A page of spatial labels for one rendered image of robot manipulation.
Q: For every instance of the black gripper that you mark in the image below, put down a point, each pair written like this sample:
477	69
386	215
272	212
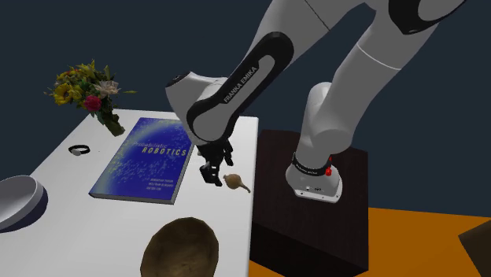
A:
217	151

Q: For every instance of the white table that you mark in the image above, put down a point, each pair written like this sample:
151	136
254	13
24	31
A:
76	238

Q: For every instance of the dark robot stand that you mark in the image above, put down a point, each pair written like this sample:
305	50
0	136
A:
276	214

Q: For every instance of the brown wooden bowl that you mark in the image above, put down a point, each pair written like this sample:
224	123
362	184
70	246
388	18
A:
180	249

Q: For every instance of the colourful flower bouquet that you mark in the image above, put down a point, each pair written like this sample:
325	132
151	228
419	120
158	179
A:
90	96

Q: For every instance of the beige garlic bulb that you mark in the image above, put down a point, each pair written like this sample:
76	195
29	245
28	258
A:
233	181

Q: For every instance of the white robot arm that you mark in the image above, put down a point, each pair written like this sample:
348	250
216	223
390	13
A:
326	126

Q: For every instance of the blue book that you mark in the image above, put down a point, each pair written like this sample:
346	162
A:
147	161

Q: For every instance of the white bowl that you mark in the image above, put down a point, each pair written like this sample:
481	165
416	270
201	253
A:
17	197

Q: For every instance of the black wristband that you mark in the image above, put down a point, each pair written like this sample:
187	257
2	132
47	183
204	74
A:
80	149

